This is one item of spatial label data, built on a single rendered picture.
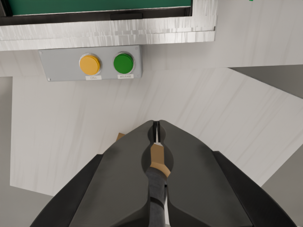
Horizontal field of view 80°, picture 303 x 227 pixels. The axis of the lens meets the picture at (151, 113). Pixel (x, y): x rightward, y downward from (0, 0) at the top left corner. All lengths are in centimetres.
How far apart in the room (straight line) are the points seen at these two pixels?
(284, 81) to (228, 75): 120
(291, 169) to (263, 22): 193
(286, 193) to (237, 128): 200
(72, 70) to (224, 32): 36
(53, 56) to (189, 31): 28
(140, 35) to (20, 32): 23
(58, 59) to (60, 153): 37
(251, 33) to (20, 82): 62
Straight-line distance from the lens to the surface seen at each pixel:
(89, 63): 40
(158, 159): 56
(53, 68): 45
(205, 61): 51
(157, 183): 54
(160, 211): 52
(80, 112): 59
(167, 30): 39
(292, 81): 176
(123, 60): 39
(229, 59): 53
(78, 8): 42
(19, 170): 85
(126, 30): 40
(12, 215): 303
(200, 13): 39
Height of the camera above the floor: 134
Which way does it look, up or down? 62 degrees down
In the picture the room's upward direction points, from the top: 179 degrees counter-clockwise
